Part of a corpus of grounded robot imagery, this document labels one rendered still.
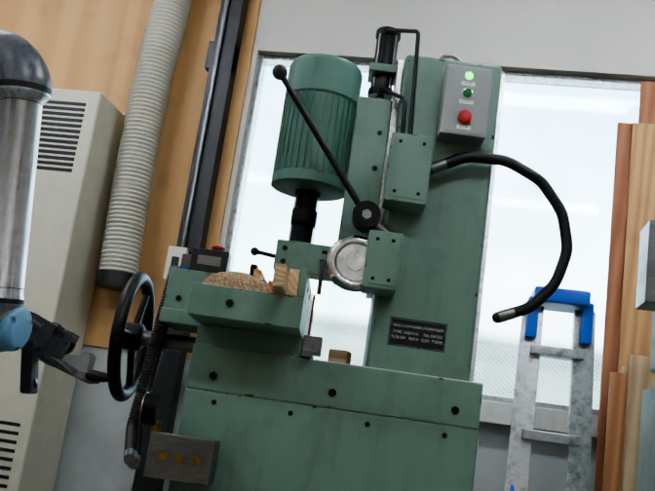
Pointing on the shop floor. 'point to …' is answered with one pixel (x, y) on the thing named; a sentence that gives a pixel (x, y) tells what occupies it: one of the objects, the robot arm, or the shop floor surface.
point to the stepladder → (580, 366)
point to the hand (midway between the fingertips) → (92, 383)
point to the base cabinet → (324, 447)
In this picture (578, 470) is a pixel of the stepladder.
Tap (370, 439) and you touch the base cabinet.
